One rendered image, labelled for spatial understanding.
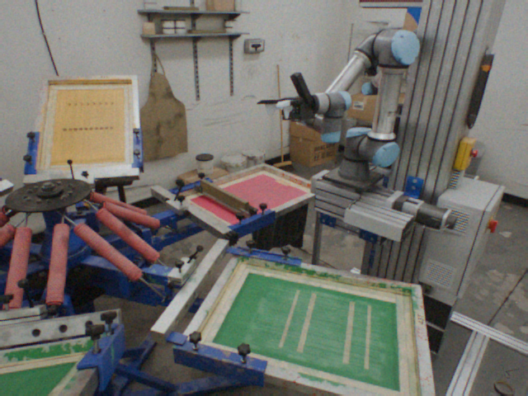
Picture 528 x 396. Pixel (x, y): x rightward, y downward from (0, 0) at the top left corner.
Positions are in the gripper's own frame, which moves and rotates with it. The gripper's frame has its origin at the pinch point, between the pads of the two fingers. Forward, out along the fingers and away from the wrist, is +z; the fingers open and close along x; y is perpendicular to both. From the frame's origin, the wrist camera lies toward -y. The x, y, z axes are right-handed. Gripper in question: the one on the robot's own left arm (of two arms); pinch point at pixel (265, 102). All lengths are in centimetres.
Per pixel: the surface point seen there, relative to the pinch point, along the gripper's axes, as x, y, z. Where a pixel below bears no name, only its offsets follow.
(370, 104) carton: 264, 41, -285
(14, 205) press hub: 37, 32, 86
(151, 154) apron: 276, 70, -4
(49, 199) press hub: 35, 32, 74
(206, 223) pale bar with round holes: 43, 59, 13
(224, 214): 62, 64, -4
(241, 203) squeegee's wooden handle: 54, 56, -10
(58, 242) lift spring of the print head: 20, 43, 74
